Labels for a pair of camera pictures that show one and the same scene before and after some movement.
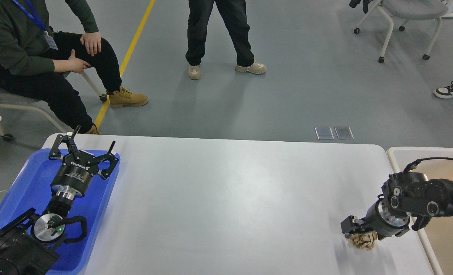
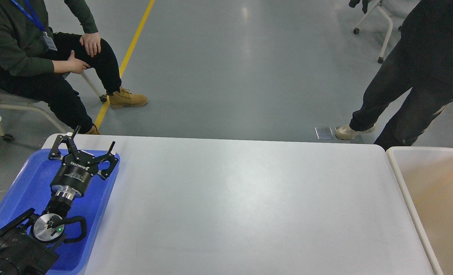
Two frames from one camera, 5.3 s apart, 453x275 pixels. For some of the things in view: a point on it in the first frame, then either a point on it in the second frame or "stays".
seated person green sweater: (36, 46) stays
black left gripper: (72, 180) stays
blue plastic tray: (32, 188) stays
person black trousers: (233, 14) → (432, 58)
